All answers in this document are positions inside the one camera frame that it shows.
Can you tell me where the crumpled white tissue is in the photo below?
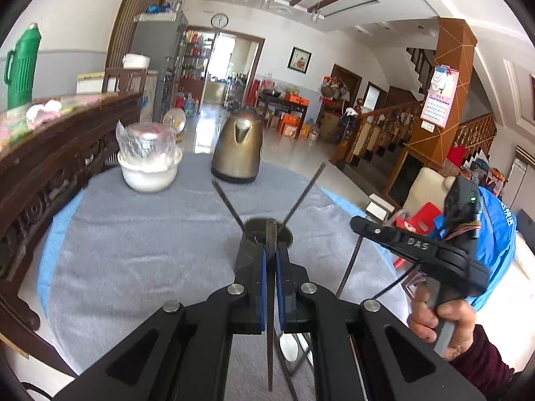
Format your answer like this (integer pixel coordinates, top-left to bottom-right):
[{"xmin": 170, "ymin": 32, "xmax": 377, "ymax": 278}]
[{"xmin": 26, "ymin": 99, "xmax": 63, "ymax": 124}]

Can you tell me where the person's right hand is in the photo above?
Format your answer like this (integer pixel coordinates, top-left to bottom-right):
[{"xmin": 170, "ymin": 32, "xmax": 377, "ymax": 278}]
[{"xmin": 407, "ymin": 283, "xmax": 478, "ymax": 361}]

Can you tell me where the red plastic stool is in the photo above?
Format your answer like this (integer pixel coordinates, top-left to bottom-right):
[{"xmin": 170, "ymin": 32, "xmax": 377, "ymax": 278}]
[{"xmin": 393, "ymin": 202, "xmax": 444, "ymax": 270}]

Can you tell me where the grey refrigerator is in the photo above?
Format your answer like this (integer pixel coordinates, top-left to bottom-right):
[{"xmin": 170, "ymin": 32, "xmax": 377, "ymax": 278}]
[{"xmin": 130, "ymin": 12, "xmax": 189, "ymax": 124}]

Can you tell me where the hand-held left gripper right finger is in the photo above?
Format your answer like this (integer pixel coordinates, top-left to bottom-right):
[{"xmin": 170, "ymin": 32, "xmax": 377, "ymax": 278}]
[{"xmin": 277, "ymin": 243, "xmax": 486, "ymax": 401}]

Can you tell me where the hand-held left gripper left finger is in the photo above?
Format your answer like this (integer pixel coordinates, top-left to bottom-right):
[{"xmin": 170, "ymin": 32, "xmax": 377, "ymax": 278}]
[{"xmin": 54, "ymin": 240, "xmax": 267, "ymax": 401}]

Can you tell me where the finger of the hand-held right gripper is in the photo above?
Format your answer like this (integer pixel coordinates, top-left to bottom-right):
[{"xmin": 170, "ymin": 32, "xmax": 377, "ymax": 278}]
[{"xmin": 350, "ymin": 216, "xmax": 444, "ymax": 262}]

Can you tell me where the green thermos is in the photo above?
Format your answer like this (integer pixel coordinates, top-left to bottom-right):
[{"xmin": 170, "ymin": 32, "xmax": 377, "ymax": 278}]
[{"xmin": 4, "ymin": 23, "xmax": 42, "ymax": 110}]

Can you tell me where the wooden stair railing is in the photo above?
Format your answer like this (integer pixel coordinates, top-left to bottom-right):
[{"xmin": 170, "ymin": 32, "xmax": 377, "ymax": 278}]
[{"xmin": 334, "ymin": 100, "xmax": 498, "ymax": 168}]

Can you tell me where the blue jacket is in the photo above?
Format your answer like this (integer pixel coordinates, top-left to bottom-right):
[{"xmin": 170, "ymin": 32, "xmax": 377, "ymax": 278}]
[{"xmin": 432, "ymin": 186, "xmax": 519, "ymax": 307}]

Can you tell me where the black cable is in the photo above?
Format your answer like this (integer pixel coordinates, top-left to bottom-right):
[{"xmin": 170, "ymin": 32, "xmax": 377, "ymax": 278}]
[{"xmin": 374, "ymin": 269, "xmax": 424, "ymax": 299}]

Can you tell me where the carved wooden sideboard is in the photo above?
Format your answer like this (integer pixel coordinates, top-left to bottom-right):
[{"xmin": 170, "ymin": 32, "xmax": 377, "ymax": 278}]
[{"xmin": 0, "ymin": 92, "xmax": 143, "ymax": 330}]

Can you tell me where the grey table cloth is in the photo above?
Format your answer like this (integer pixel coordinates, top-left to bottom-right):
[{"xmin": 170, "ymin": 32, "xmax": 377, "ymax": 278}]
[{"xmin": 48, "ymin": 150, "xmax": 410, "ymax": 401}]

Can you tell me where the framed wall picture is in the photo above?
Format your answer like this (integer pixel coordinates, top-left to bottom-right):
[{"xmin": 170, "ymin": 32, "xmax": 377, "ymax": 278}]
[{"xmin": 288, "ymin": 47, "xmax": 312, "ymax": 72}]

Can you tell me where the blue table cover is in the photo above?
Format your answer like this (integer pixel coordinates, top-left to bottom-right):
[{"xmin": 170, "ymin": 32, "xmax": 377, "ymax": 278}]
[{"xmin": 37, "ymin": 186, "xmax": 362, "ymax": 322}]

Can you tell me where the orange wooden pillar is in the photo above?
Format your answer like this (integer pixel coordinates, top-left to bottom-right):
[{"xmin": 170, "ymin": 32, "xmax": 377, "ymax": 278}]
[{"xmin": 407, "ymin": 17, "xmax": 478, "ymax": 172}]

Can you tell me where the pink wall calendar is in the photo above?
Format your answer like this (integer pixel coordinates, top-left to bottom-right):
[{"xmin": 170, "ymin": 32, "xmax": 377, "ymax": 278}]
[{"xmin": 420, "ymin": 64, "xmax": 459, "ymax": 128}]

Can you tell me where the white cardboard box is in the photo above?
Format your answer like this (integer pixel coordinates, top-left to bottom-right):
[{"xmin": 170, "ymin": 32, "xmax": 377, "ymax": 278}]
[{"xmin": 368, "ymin": 194, "xmax": 402, "ymax": 222}]

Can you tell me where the white chest freezer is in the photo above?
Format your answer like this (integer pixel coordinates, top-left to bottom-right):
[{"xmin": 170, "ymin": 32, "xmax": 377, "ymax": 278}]
[{"xmin": 76, "ymin": 72, "xmax": 105, "ymax": 94}]

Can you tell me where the wooden chair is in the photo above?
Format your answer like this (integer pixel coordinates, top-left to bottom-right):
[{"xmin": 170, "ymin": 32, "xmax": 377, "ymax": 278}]
[{"xmin": 102, "ymin": 67, "xmax": 147, "ymax": 93}]

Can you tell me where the bronze electric kettle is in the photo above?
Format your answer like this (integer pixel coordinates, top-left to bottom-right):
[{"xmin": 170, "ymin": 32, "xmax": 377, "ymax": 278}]
[{"xmin": 210, "ymin": 106, "xmax": 264, "ymax": 184}]

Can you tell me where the dark wooden side table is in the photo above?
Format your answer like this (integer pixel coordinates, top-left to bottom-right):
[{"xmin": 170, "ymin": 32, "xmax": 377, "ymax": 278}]
[{"xmin": 256, "ymin": 94, "xmax": 309, "ymax": 134}]

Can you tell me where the person's right forearm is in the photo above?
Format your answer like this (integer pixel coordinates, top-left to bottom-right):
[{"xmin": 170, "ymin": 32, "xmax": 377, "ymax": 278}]
[{"xmin": 449, "ymin": 325, "xmax": 525, "ymax": 397}]

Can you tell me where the white plastic container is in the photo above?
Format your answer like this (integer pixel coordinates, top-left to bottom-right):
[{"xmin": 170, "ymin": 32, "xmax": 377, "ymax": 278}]
[{"xmin": 122, "ymin": 53, "xmax": 151, "ymax": 70}]

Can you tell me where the white bowl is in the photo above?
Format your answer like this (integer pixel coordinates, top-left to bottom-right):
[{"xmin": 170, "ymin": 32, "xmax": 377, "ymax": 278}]
[{"xmin": 118, "ymin": 148, "xmax": 184, "ymax": 194}]

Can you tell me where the plastic-wrapped metal bowl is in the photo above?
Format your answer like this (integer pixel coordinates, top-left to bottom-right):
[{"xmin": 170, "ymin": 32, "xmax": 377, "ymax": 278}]
[{"xmin": 116, "ymin": 120, "xmax": 178, "ymax": 163}]

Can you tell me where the white desk fan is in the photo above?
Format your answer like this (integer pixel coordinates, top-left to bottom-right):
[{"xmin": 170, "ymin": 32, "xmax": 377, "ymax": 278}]
[{"xmin": 162, "ymin": 108, "xmax": 187, "ymax": 134}]

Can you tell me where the dark utensil holder cup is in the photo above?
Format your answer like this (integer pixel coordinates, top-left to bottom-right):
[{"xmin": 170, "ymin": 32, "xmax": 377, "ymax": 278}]
[{"xmin": 235, "ymin": 217, "xmax": 294, "ymax": 276}]

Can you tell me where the cream armchair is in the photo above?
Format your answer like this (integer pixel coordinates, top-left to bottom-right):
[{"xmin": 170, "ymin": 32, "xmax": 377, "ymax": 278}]
[{"xmin": 401, "ymin": 167, "xmax": 456, "ymax": 218}]

